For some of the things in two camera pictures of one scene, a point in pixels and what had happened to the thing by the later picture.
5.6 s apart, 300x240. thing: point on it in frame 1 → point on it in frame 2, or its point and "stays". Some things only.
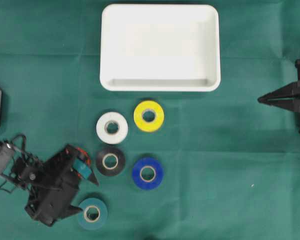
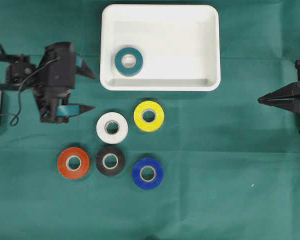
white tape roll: (120, 134) stays
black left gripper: (53, 192) → (54, 79)
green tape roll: (95, 211) → (121, 68)
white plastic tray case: (160, 47) stays
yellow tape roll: (151, 106) stays
